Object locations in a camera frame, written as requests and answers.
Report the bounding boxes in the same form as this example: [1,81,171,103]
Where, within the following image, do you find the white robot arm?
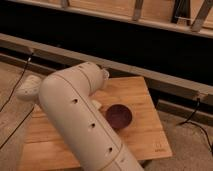
[17,62,144,171]

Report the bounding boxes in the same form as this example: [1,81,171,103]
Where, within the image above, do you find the cream foam block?
[92,100,102,110]

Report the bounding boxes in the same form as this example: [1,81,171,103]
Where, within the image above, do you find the dark red bowl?
[105,104,132,130]

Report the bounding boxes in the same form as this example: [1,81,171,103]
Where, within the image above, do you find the wooden board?
[18,77,172,171]

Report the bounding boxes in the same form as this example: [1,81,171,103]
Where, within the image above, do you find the black cable right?
[176,97,213,156]

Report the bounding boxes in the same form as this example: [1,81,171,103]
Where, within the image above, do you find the black cable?
[176,97,213,156]
[0,51,35,113]

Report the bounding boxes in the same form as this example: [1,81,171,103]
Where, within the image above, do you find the black cable left upper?
[0,51,35,113]

